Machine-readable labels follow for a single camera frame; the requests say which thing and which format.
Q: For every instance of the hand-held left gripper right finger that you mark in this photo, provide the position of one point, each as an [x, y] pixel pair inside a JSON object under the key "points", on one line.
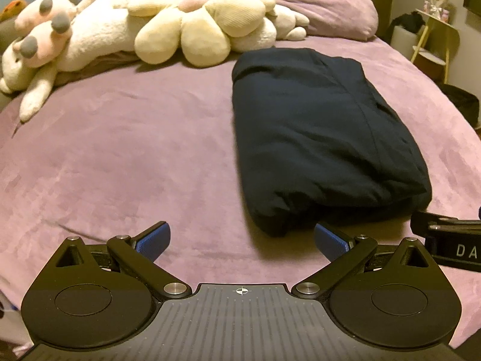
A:
{"points": [[330, 241]]}

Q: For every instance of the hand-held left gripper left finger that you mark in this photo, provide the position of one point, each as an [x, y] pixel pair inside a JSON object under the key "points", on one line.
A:
{"points": [[153, 240]]}

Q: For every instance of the dark navy garment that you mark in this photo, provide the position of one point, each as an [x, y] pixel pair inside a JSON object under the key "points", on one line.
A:
{"points": [[312, 135]]}

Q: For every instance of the purple bed blanket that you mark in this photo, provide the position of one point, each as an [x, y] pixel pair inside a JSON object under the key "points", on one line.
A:
{"points": [[120, 158]]}

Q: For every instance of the yellow side shelf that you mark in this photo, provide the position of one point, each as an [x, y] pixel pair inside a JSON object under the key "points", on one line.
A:
{"points": [[439, 41]]}

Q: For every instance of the white bin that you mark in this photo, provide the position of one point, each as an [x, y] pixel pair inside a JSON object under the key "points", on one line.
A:
{"points": [[404, 43]]}

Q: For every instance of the large white plush with pink feet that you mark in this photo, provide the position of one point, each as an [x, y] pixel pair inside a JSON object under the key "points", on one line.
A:
{"points": [[86, 34]]}

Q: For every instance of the small white plush toy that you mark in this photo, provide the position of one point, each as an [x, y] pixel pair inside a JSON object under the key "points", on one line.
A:
{"points": [[285, 26]]}

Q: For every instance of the cream flower plush cushion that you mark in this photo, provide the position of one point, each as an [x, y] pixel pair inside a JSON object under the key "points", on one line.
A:
{"points": [[203, 26]]}

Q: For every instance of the black bag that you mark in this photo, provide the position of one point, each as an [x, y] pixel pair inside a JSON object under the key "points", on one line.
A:
{"points": [[407, 22]]}

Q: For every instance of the purple pillow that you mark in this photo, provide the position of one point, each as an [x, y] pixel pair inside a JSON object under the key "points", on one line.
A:
{"points": [[330, 11]]}

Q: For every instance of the orange plush toy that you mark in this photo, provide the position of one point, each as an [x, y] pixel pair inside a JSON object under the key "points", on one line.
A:
{"points": [[13, 9]]}

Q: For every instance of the dark door frame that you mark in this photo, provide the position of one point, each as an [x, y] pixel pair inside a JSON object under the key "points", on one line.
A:
{"points": [[379, 0]]}

